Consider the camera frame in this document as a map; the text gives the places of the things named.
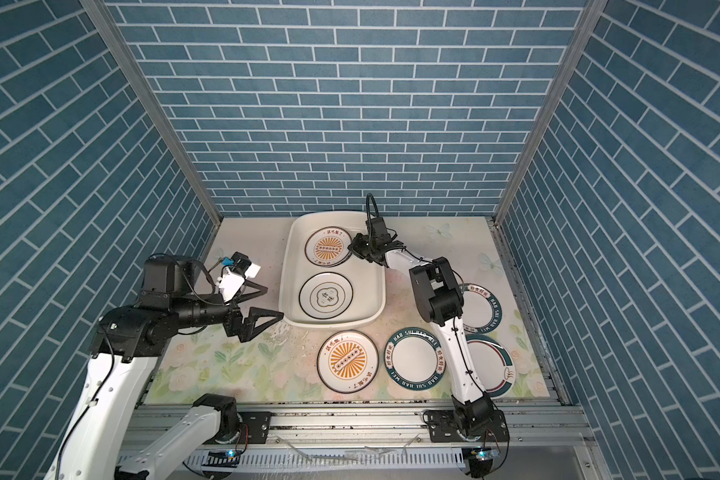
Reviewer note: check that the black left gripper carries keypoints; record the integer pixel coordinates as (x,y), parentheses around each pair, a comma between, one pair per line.
(247,330)

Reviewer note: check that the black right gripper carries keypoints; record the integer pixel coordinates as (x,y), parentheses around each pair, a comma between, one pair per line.
(355,246)

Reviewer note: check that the orange sunburst plate back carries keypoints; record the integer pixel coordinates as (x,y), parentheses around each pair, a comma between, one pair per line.
(328,247)

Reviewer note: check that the orange sunburst plate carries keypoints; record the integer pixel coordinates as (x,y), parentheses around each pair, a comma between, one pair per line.
(328,247)
(347,362)

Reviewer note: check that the white plate green flower outline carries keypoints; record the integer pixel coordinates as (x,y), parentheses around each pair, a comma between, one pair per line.
(325,296)

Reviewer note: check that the green rim plate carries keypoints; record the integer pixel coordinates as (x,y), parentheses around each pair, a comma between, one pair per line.
(482,311)
(414,359)
(493,364)

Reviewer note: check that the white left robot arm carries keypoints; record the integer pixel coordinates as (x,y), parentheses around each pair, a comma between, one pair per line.
(125,350)

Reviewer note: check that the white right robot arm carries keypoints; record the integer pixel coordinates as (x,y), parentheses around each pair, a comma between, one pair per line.
(439,300)

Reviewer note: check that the white plastic bin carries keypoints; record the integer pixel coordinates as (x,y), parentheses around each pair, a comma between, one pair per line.
(367,279)

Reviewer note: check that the orange sunburst plate front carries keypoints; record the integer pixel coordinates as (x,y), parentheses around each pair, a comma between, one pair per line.
(347,362)

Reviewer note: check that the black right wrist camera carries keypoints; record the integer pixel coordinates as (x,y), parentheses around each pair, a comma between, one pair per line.
(377,229)

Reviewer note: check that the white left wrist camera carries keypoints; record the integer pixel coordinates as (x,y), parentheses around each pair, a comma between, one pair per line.
(235,270)

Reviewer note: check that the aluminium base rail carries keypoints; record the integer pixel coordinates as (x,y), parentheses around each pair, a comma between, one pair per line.
(400,440)

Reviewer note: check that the aluminium corner frame right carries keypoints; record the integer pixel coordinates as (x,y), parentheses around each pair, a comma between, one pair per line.
(581,35)

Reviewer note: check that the aluminium corner frame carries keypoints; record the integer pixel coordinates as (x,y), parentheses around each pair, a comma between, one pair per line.
(581,35)
(104,23)

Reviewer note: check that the aluminium corner frame left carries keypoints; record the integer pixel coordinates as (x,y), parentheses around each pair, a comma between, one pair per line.
(104,23)

